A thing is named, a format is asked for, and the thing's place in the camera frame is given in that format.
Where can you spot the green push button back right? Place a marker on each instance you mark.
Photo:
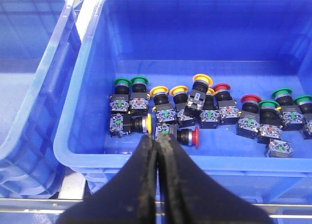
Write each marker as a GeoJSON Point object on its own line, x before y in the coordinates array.
{"type": "Point", "coordinates": [290, 114]}

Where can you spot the yellow push button hidden behind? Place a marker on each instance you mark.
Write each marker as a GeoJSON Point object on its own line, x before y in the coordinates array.
{"type": "Point", "coordinates": [209, 116]}

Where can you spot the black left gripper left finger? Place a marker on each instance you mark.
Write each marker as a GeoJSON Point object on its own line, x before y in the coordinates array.
{"type": "Point", "coordinates": [128, 198]}

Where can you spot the red push button lying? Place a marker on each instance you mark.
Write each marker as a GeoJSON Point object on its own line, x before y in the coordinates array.
{"type": "Point", "coordinates": [185, 136]}

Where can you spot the red push button upright right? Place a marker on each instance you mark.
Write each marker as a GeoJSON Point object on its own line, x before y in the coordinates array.
{"type": "Point", "coordinates": [249, 122]}

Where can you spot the yellow push button top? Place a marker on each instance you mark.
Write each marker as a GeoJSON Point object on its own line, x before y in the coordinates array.
{"type": "Point", "coordinates": [197, 96]}

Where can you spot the yellow push button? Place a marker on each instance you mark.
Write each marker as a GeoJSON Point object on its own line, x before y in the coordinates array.
{"type": "Point", "coordinates": [180, 97]}
{"type": "Point", "coordinates": [124, 124]}
{"type": "Point", "coordinates": [163, 109]}
{"type": "Point", "coordinates": [197, 96]}

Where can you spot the blue crate front left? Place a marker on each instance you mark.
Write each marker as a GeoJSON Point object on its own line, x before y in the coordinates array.
{"type": "Point", "coordinates": [256, 46]}

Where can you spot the green push button far right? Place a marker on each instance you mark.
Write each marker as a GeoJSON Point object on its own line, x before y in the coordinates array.
{"type": "Point", "coordinates": [304, 102]}

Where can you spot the red push button upright centre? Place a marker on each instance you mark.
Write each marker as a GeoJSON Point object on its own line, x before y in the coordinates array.
{"type": "Point", "coordinates": [227, 106]}

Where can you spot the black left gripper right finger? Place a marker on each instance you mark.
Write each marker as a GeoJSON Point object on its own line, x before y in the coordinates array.
{"type": "Point", "coordinates": [190, 196]}

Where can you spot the yellow push button lying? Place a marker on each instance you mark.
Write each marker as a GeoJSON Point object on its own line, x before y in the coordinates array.
{"type": "Point", "coordinates": [124, 124]}

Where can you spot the yellow push button upright left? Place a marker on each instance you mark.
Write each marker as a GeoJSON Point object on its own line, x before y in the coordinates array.
{"type": "Point", "coordinates": [163, 109]}

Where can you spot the blue crate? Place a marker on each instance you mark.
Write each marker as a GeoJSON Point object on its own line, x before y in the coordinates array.
{"type": "Point", "coordinates": [39, 45]}
{"type": "Point", "coordinates": [256, 46]}

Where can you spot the green push button far left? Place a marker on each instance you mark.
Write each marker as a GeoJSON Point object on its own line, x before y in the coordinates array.
{"type": "Point", "coordinates": [119, 101]}

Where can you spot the steel rack front rail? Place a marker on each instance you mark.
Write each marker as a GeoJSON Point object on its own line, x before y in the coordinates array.
{"type": "Point", "coordinates": [57, 206]}

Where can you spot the yellow push button upright middle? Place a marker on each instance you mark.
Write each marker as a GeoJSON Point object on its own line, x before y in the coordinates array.
{"type": "Point", "coordinates": [180, 97]}

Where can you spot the green push button front right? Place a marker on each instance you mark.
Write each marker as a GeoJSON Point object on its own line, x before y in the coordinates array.
{"type": "Point", "coordinates": [270, 122]}

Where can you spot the loose contact block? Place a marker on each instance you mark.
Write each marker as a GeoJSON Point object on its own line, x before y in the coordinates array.
{"type": "Point", "coordinates": [279, 149]}

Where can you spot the green push button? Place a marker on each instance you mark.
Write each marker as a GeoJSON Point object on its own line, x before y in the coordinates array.
{"type": "Point", "coordinates": [270, 122]}
{"type": "Point", "coordinates": [119, 101]}
{"type": "Point", "coordinates": [290, 114]}
{"type": "Point", "coordinates": [139, 98]}
{"type": "Point", "coordinates": [304, 102]}

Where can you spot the blue crate back left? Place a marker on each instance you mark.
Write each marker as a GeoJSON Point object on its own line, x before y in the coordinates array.
{"type": "Point", "coordinates": [39, 45]}

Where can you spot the red push button upright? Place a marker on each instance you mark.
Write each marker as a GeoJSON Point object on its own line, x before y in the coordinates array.
{"type": "Point", "coordinates": [227, 106]}
{"type": "Point", "coordinates": [249, 122]}

